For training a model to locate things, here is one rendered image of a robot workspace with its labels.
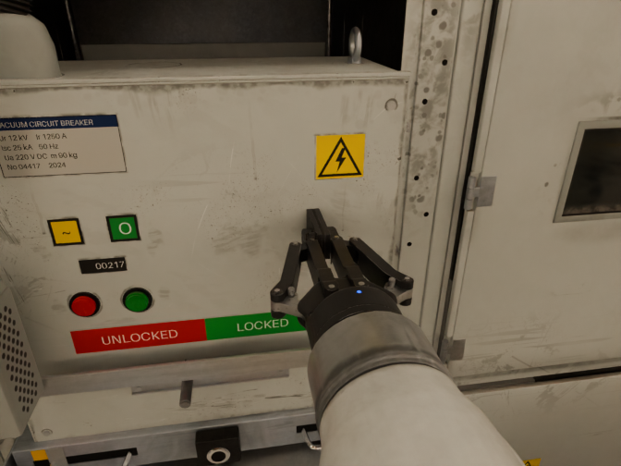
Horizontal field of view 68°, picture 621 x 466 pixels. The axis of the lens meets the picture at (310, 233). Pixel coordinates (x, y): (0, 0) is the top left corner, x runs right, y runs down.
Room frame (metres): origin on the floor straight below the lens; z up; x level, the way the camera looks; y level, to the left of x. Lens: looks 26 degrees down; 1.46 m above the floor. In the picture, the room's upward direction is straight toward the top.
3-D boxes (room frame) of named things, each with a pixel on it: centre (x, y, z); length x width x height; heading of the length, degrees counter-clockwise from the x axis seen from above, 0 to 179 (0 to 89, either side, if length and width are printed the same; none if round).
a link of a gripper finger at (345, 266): (0.37, -0.03, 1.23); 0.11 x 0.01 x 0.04; 8
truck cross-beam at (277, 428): (0.48, 0.14, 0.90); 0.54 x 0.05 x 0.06; 99
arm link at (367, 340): (0.23, -0.04, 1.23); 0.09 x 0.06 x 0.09; 99
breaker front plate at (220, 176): (0.47, 0.13, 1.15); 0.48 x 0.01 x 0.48; 99
